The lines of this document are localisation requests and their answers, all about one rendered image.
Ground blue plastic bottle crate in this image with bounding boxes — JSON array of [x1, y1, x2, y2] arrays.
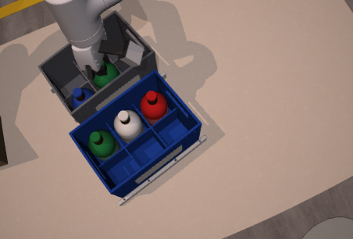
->
[[80, 70, 202, 198]]

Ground green bottle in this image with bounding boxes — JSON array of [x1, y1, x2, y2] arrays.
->
[[88, 130, 120, 162], [93, 60, 119, 90]]

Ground red bottle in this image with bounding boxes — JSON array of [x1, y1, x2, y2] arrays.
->
[[140, 91, 169, 126]]

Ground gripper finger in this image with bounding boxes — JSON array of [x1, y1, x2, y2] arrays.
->
[[103, 54, 110, 63], [86, 65, 107, 80]]

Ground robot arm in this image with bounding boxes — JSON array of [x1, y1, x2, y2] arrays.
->
[[45, 0, 144, 67]]

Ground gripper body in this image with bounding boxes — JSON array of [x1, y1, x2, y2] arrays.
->
[[72, 29, 107, 72]]

